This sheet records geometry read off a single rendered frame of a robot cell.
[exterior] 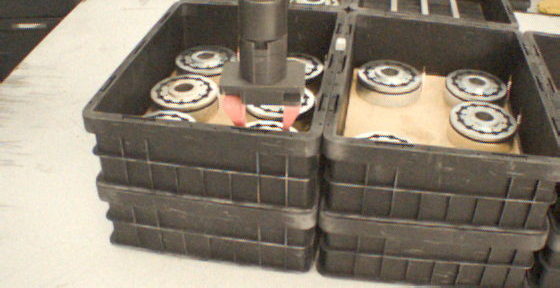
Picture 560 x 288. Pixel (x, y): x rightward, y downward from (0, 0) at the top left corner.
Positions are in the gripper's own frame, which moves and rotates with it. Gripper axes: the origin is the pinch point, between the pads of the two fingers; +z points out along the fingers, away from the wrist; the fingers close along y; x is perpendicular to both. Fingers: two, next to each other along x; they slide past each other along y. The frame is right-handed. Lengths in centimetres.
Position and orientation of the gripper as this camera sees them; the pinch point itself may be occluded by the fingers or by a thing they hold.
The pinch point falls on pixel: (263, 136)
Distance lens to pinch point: 80.4
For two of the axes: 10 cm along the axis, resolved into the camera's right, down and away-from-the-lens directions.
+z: 0.0, 8.4, 5.4
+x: -0.6, 5.4, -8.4
